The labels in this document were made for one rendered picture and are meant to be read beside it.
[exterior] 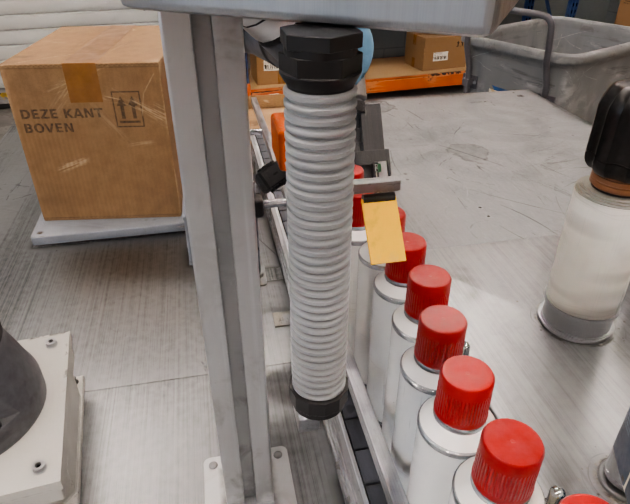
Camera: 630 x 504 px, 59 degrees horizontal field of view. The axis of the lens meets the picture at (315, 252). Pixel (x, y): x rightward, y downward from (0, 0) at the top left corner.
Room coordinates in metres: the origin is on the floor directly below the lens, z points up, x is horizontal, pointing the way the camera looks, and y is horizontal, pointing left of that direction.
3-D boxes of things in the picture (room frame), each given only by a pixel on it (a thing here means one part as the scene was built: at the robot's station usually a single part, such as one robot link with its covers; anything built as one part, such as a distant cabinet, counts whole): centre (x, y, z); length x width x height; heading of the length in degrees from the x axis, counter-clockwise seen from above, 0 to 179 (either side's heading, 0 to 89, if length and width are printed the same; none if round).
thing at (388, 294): (0.40, -0.08, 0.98); 0.05 x 0.05 x 0.20
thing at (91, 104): (1.01, 0.37, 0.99); 0.30 x 0.24 x 0.27; 4
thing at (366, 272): (0.45, -0.07, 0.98); 0.05 x 0.05 x 0.20
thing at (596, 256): (0.54, -0.33, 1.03); 0.09 x 0.09 x 0.30
